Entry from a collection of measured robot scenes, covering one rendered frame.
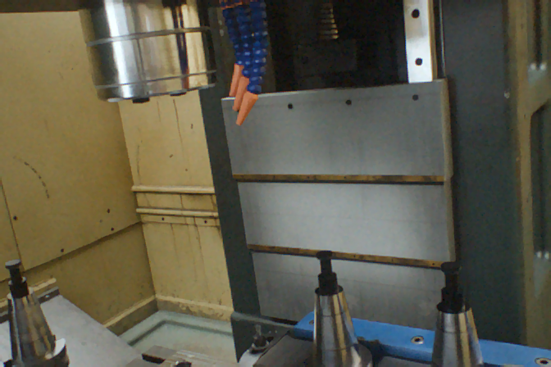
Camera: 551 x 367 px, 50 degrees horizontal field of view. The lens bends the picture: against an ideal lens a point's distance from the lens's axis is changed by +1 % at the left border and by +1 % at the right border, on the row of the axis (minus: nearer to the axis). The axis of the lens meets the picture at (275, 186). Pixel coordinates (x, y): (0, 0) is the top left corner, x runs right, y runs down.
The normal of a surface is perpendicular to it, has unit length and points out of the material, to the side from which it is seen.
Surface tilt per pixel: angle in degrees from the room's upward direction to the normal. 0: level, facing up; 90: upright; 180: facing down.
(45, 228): 90
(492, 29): 90
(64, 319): 24
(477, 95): 90
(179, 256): 90
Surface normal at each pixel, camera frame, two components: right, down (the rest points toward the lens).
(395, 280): -0.55, 0.26
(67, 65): 0.83, 0.02
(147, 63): 0.08, 0.22
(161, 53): 0.34, 0.18
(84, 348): 0.22, -0.87
